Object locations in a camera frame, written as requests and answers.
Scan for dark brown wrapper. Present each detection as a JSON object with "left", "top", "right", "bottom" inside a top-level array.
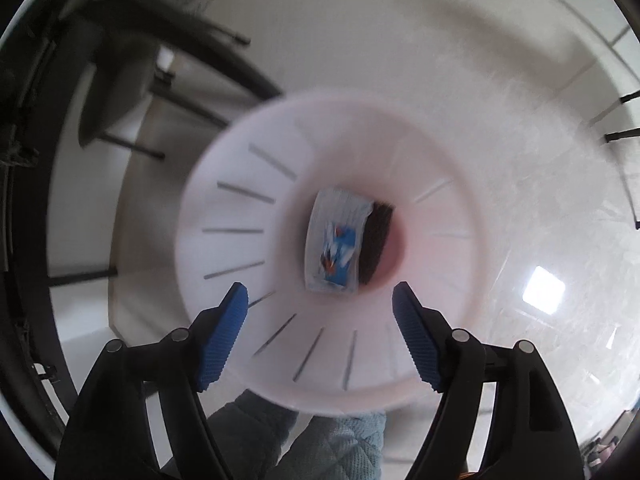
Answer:
[{"left": 358, "top": 202, "right": 394, "bottom": 285}]

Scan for blue white snack wrapper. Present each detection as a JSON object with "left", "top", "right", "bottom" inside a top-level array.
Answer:
[{"left": 304, "top": 188, "right": 373, "bottom": 295}]

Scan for grey quilted trouser leg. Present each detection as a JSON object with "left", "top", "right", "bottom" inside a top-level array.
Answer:
[{"left": 207, "top": 390, "right": 386, "bottom": 479}]

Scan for grey dining chair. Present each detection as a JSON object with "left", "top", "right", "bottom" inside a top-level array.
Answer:
[{"left": 61, "top": 0, "right": 283, "bottom": 160}]

